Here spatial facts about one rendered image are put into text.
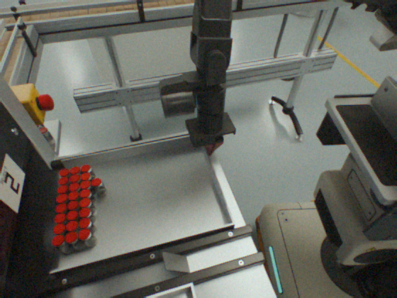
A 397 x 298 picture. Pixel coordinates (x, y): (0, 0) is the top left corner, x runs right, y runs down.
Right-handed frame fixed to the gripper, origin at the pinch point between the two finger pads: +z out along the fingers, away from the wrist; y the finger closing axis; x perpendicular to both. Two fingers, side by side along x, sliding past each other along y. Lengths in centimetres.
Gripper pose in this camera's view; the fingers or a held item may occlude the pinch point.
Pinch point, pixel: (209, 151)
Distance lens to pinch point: 63.6
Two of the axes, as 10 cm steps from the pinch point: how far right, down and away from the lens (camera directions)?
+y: -9.6, 2.1, -1.7
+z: 0.1, 6.4, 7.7
